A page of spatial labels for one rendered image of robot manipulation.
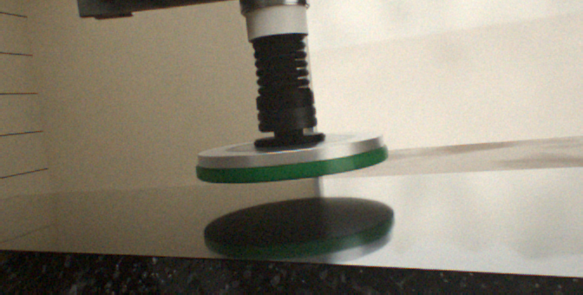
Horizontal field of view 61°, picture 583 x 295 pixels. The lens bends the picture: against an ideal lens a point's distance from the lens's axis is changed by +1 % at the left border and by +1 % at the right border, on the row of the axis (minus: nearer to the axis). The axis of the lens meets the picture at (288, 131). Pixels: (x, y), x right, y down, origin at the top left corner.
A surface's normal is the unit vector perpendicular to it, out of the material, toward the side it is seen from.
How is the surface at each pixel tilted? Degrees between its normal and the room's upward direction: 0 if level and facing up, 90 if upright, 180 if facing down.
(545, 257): 0
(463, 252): 0
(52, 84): 90
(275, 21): 90
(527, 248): 0
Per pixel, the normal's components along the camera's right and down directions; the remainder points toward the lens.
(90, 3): 0.06, 0.04
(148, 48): -0.30, 0.08
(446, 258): -0.11, -0.99
